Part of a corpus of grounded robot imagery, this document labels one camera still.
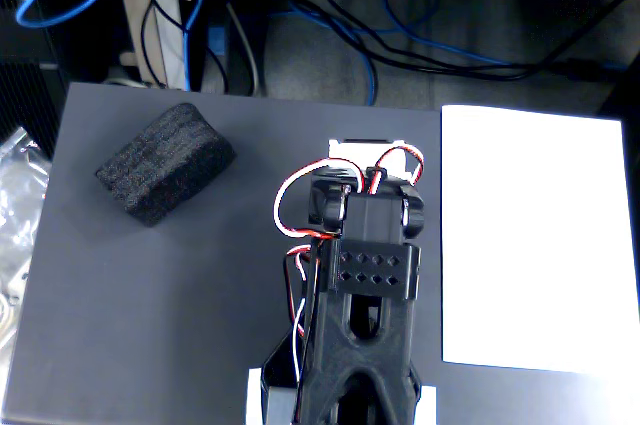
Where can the black computer case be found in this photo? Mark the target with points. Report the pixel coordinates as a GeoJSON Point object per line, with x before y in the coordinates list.
{"type": "Point", "coordinates": [30, 95]}

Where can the white paper sheet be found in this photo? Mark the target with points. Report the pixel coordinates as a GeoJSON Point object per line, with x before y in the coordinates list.
{"type": "Point", "coordinates": [530, 245]}

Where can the beige cabinet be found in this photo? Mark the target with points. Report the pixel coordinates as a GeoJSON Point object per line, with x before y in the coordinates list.
{"type": "Point", "coordinates": [167, 60]}

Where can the clear plastic bag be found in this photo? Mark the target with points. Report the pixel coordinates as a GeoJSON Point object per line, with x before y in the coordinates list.
{"type": "Point", "coordinates": [20, 195]}

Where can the white tape strip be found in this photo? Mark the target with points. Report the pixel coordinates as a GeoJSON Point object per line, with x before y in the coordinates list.
{"type": "Point", "coordinates": [254, 395]}
{"type": "Point", "coordinates": [429, 405]}

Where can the blue plug block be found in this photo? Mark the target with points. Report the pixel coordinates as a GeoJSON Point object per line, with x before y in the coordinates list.
{"type": "Point", "coordinates": [217, 40]}

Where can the grey clamp block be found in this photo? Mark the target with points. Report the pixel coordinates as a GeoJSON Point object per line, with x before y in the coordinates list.
{"type": "Point", "coordinates": [281, 407]}

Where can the black foam cube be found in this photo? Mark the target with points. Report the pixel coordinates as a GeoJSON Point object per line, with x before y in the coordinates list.
{"type": "Point", "coordinates": [165, 165]}

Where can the dark grey table mat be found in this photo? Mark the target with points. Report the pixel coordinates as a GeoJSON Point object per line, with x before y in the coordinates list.
{"type": "Point", "coordinates": [150, 295]}

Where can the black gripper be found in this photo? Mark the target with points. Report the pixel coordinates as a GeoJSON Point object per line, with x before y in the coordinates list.
{"type": "Point", "coordinates": [374, 148]}

